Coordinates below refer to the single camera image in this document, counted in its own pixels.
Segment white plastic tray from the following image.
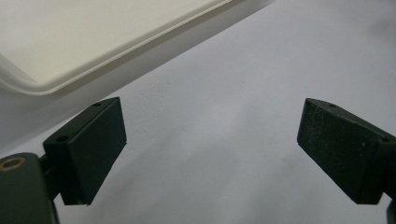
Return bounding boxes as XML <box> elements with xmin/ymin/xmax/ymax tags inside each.
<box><xmin>0</xmin><ymin>0</ymin><xmax>233</xmax><ymax>96</ymax></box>

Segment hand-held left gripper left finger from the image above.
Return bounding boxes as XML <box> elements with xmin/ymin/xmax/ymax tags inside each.
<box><xmin>42</xmin><ymin>96</ymin><xmax>128</xmax><ymax>206</ymax></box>

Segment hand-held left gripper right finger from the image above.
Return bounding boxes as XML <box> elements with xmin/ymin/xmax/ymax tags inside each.
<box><xmin>296</xmin><ymin>97</ymin><xmax>396</xmax><ymax>205</ymax></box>

